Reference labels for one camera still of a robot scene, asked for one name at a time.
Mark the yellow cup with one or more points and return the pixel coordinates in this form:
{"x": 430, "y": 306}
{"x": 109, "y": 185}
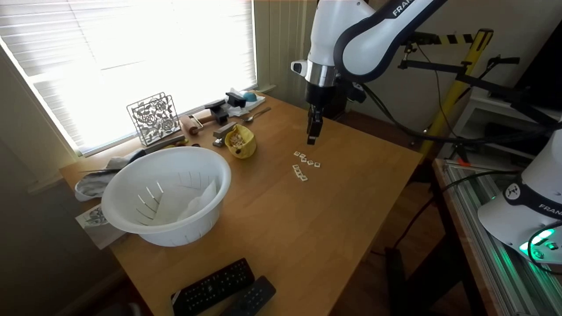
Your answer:
{"x": 240, "y": 143}

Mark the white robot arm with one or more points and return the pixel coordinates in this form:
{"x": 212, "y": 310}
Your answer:
{"x": 353, "y": 43}

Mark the large black remote control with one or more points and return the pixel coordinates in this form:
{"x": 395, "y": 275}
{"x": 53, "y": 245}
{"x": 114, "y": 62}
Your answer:
{"x": 212, "y": 289}

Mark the metal spoon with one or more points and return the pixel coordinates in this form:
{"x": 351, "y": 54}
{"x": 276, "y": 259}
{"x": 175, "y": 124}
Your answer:
{"x": 242, "y": 120}

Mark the grey cloth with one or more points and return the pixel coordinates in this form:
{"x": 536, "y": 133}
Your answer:
{"x": 93, "y": 183}

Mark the white patterned card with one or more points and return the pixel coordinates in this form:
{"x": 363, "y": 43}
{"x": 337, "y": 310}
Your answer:
{"x": 96, "y": 227}

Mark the black clamp tool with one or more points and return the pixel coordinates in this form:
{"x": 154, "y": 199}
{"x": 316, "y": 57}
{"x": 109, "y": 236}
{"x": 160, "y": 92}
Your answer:
{"x": 219, "y": 110}

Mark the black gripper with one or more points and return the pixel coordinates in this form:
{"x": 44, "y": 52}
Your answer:
{"x": 328, "y": 101}

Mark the small black remote control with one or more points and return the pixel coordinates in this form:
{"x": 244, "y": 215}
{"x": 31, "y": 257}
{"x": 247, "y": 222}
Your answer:
{"x": 253, "y": 299}

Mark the white plastic colander bowl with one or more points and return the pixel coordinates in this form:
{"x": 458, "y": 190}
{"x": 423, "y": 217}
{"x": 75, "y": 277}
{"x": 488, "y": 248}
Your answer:
{"x": 170, "y": 198}

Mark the white shelf unit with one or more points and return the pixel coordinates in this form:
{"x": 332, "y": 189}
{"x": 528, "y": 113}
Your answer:
{"x": 509, "y": 138}

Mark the clear maze cube puzzle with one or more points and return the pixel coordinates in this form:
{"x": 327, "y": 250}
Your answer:
{"x": 153, "y": 119}

